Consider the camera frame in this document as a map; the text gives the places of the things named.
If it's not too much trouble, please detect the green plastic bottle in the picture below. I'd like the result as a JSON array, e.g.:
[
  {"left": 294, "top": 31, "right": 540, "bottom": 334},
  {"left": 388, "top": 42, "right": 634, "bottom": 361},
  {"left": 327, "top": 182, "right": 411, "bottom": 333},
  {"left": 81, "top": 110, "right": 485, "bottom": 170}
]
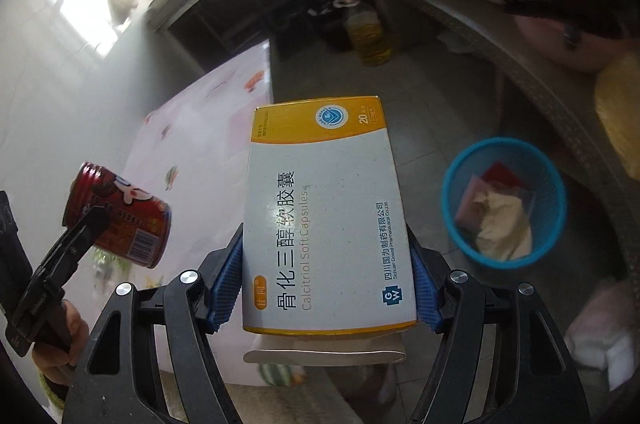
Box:
[{"left": 90, "top": 249, "right": 138, "bottom": 297}]

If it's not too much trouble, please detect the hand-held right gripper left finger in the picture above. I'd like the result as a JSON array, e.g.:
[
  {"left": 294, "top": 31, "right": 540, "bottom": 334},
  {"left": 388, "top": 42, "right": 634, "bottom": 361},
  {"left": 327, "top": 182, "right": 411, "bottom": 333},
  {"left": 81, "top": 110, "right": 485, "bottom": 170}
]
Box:
[{"left": 62, "top": 224, "right": 247, "bottom": 424}]

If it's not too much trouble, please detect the blue mesh wastebasket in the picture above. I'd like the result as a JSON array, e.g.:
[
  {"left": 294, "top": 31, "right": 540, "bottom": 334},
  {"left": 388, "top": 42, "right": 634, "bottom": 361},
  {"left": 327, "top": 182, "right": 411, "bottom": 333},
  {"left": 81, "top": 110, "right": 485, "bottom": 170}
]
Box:
[{"left": 441, "top": 138, "right": 567, "bottom": 264}]

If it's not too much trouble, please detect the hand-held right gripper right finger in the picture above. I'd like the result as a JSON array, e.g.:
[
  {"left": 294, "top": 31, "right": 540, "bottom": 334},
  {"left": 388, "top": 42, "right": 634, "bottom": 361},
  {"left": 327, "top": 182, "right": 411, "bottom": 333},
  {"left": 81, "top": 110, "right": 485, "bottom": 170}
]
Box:
[{"left": 405, "top": 223, "right": 589, "bottom": 424}]

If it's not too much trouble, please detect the pink printed tablecloth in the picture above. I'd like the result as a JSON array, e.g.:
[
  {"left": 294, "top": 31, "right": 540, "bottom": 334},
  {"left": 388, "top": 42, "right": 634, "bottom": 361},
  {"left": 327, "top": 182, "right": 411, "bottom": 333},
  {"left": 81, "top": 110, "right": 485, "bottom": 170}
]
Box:
[{"left": 70, "top": 41, "right": 311, "bottom": 390}]

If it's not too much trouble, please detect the beige paper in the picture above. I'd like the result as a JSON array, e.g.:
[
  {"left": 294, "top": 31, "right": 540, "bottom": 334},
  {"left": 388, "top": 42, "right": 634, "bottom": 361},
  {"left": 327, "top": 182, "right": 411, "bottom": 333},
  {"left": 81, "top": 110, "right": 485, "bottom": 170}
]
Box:
[{"left": 472, "top": 189, "right": 533, "bottom": 261}]

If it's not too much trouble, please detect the white orange medicine box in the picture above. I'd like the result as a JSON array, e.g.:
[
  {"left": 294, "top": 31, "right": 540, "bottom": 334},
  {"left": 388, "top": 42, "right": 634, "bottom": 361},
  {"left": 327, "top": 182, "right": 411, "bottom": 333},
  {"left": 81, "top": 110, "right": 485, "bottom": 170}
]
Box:
[{"left": 241, "top": 95, "right": 418, "bottom": 365}]

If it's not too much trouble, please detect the cooking oil bottle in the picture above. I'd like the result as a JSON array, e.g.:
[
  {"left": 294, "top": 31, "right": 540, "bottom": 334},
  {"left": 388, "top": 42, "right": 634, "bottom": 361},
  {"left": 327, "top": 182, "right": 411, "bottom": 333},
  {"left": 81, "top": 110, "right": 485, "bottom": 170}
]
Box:
[{"left": 342, "top": 0, "right": 393, "bottom": 67}]

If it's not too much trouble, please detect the person's left hand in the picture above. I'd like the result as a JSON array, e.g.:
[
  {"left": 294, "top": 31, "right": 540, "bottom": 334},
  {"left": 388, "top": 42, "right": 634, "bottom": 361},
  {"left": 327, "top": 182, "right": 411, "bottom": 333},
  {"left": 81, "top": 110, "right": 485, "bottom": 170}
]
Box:
[{"left": 31, "top": 301, "right": 92, "bottom": 385}]

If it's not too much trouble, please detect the white pink cloth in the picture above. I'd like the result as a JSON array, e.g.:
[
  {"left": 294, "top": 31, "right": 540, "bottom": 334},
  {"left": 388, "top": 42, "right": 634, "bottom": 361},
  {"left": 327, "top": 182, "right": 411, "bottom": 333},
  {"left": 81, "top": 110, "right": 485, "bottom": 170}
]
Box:
[{"left": 565, "top": 279, "right": 640, "bottom": 385}]

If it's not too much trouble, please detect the pink basin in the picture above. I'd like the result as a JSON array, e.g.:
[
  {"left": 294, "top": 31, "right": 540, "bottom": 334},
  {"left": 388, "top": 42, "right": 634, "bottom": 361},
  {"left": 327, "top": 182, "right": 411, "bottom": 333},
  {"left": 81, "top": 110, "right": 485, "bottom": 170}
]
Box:
[{"left": 512, "top": 11, "right": 621, "bottom": 72}]

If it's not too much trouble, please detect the red drink can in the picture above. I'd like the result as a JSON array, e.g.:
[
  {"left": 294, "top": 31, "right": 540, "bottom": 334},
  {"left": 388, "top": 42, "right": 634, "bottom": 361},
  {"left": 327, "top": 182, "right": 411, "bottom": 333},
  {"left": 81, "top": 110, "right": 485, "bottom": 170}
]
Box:
[{"left": 68, "top": 161, "right": 173, "bottom": 270}]

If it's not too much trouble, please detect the yellow plastic bag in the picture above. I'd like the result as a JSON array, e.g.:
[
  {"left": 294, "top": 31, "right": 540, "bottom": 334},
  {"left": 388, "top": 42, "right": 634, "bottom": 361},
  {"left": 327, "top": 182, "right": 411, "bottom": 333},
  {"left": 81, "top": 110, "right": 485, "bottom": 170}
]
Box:
[{"left": 594, "top": 54, "right": 640, "bottom": 180}]

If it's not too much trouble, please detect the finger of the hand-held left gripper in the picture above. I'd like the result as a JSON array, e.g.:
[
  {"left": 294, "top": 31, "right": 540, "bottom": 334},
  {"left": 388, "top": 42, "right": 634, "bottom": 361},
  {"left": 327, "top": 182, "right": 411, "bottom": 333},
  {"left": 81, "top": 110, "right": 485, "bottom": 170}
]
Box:
[{"left": 27, "top": 205, "right": 112, "bottom": 306}]

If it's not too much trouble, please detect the grey concrete kitchen counter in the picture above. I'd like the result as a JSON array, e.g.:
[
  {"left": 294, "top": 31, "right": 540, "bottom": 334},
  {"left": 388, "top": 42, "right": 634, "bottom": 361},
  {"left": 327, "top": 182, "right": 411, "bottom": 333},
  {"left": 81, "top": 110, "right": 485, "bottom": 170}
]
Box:
[{"left": 147, "top": 0, "right": 640, "bottom": 280}]

